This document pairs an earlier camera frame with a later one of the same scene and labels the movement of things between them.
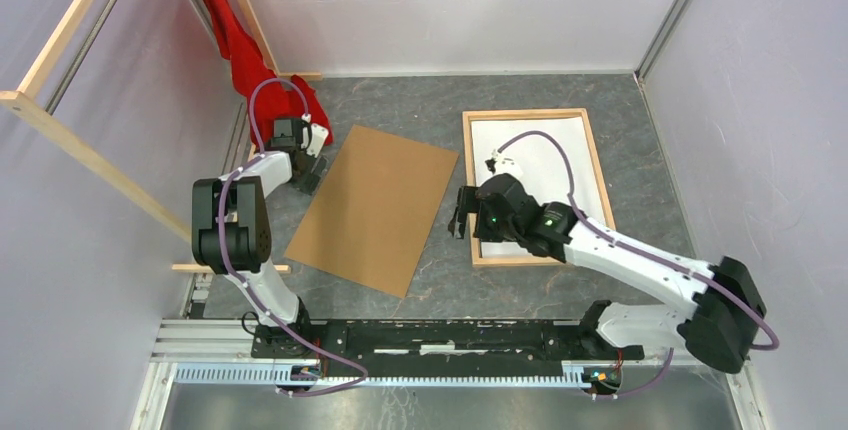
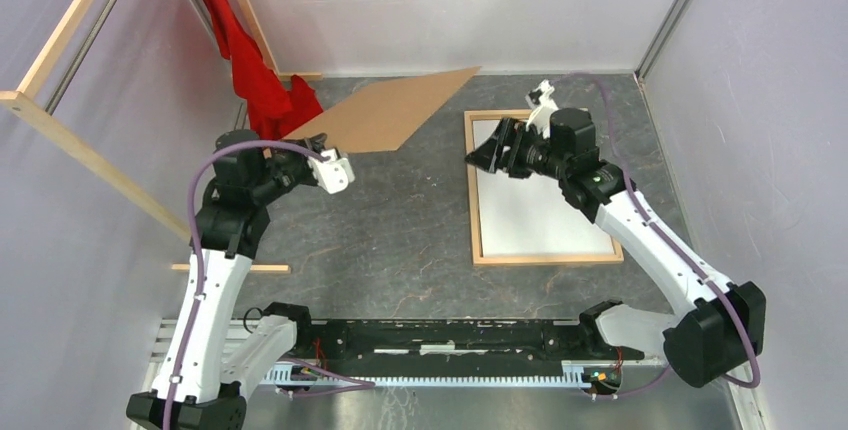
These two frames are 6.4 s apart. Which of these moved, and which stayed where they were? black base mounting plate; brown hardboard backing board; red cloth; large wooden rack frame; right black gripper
Moved: brown hardboard backing board; right black gripper
Stayed: black base mounting plate; large wooden rack frame; red cloth
